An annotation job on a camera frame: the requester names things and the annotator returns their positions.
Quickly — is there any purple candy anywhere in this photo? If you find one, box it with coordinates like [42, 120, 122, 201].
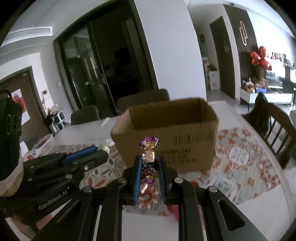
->
[139, 136, 159, 184]

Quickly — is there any red white candy packet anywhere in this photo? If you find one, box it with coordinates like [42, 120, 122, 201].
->
[139, 182, 149, 195]

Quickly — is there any red pink snack bag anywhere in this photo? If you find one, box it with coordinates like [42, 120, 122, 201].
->
[167, 205, 179, 221]

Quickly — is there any clear plastic container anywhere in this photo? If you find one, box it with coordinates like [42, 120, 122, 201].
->
[33, 134, 55, 156]

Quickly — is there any brown cardboard box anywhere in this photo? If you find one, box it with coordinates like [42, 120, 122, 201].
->
[110, 98, 219, 173]

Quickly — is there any dark chair far left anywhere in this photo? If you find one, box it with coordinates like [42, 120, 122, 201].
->
[71, 105, 99, 126]

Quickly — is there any dark chair behind table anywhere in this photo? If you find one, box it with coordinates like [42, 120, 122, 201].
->
[116, 89, 170, 113]

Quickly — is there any patterned floral tablecloth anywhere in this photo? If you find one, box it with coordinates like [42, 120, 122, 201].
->
[23, 127, 283, 216]

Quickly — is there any wooden chair right side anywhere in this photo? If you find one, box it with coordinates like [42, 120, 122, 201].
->
[243, 93, 295, 169]

